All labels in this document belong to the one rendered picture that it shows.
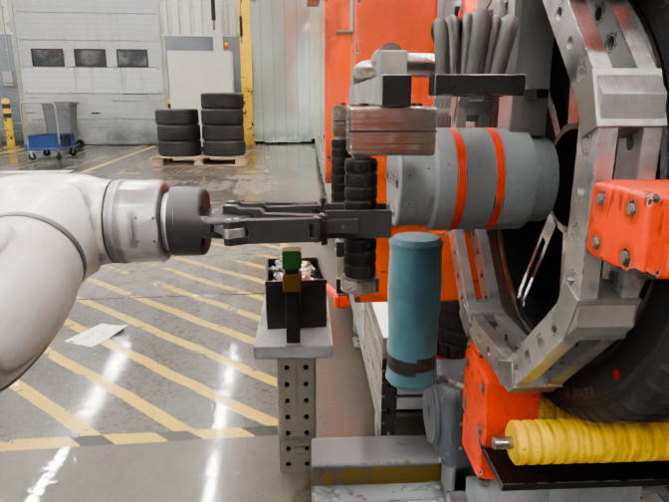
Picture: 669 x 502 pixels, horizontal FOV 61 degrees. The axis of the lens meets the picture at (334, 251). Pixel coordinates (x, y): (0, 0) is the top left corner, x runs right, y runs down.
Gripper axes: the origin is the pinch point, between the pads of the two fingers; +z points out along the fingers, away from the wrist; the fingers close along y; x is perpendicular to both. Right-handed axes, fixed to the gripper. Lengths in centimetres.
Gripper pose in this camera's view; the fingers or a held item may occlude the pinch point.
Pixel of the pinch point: (357, 219)
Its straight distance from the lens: 62.6
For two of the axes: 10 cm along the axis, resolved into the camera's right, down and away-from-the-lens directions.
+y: 0.5, 2.5, -9.7
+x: 0.0, -9.7, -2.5
